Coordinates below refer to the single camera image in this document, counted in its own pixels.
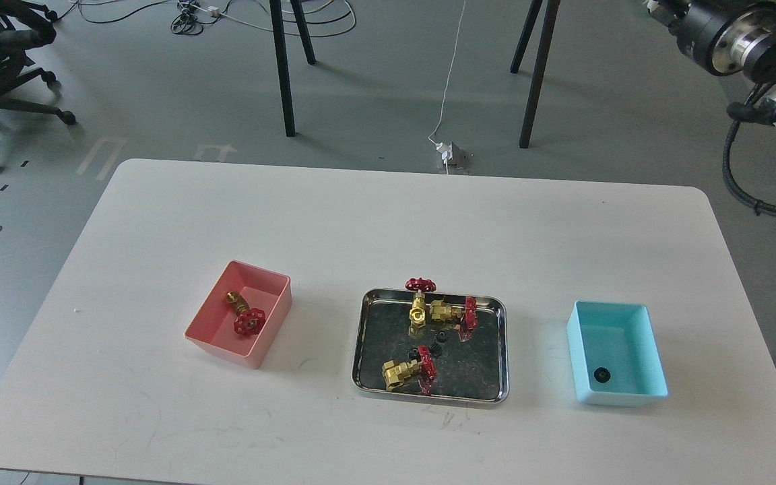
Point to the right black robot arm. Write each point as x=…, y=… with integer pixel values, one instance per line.
x=728, y=37

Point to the black table leg left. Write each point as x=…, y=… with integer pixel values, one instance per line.
x=279, y=42

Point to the brass valve at tray front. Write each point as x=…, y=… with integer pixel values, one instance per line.
x=422, y=368

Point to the white power adapter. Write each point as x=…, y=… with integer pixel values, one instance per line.
x=453, y=157

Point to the brass valve red handle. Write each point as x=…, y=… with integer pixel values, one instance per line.
x=418, y=311
x=248, y=321

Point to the pink plastic box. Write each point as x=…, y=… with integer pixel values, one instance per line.
x=212, y=327

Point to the stainless steel tray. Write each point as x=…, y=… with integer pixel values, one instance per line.
x=473, y=372

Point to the black table leg right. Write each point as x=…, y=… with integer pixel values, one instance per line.
x=543, y=50

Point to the upright brass valve red handle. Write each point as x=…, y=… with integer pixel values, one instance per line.
x=418, y=311

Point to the black table leg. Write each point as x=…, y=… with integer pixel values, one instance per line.
x=279, y=42
x=543, y=50

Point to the blue plastic box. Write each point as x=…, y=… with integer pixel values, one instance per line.
x=620, y=337

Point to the brass valve beside tray edge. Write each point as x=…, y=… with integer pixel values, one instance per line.
x=464, y=320

